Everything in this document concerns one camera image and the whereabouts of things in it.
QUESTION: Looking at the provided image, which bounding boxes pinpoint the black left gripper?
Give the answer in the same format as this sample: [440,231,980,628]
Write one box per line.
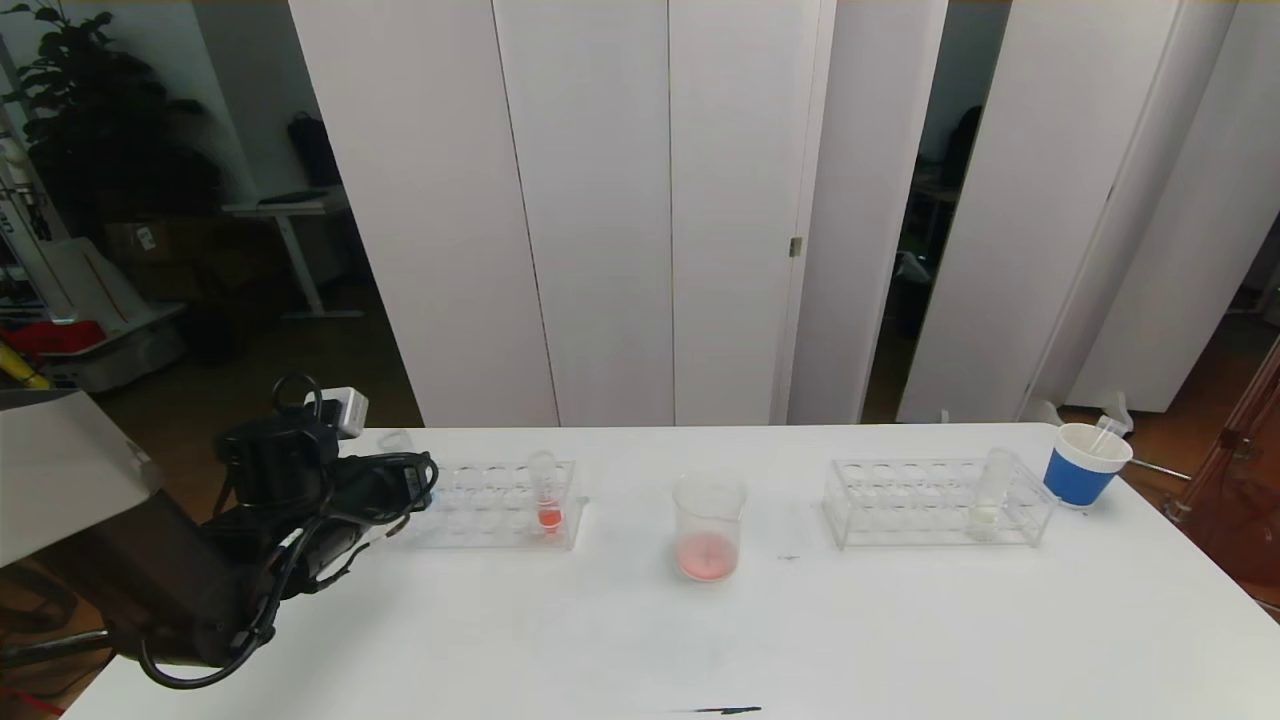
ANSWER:
[354,461,433,519]

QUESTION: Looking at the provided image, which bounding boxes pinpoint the clear acrylic test tube rack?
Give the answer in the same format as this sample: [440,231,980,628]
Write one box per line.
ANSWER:
[395,458,591,551]
[822,458,1058,549]

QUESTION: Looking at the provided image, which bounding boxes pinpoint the clear glass beaker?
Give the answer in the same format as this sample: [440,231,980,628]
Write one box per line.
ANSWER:
[672,470,747,584]

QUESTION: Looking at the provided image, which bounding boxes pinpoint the test tube with pale pigment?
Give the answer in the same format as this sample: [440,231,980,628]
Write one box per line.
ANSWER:
[965,447,1023,541]

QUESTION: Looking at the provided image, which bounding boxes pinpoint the white standing desk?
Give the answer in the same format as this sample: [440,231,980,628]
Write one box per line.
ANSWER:
[222,190,366,321]

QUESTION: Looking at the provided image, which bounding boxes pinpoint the black backpack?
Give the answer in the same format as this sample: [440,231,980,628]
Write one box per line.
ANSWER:
[288,113,343,191]

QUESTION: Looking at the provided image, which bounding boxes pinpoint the brown cardboard box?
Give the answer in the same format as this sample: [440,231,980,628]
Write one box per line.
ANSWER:
[105,220,201,301]

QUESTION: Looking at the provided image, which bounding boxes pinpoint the white grey machine base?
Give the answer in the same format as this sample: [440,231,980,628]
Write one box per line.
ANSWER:
[0,100,191,396]

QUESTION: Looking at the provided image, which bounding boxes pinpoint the metal chair leg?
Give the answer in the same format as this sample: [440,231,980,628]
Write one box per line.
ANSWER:
[0,628,116,669]

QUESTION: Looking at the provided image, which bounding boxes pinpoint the yellow black tool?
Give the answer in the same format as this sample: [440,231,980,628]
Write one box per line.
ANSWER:
[0,343,53,393]

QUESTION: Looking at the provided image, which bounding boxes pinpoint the red floor tape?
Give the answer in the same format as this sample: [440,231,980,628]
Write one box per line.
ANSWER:
[0,685,66,716]

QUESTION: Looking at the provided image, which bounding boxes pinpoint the dark green potted plant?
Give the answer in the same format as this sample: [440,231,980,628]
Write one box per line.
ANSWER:
[0,0,226,241]

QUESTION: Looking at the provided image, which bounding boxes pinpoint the white partition foot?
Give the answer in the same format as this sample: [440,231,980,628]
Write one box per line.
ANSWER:
[1020,393,1136,436]

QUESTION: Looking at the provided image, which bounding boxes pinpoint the blue white paper cup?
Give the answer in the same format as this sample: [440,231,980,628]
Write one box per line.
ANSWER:
[1042,423,1134,509]

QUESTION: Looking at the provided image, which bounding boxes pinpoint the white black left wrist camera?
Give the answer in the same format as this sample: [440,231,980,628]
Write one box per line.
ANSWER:
[303,387,369,439]

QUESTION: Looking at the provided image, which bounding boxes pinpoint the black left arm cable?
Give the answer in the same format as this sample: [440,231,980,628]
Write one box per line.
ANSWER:
[138,500,331,691]

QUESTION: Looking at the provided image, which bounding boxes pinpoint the brown frame stand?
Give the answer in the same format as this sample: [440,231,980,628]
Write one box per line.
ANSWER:
[1165,335,1280,611]

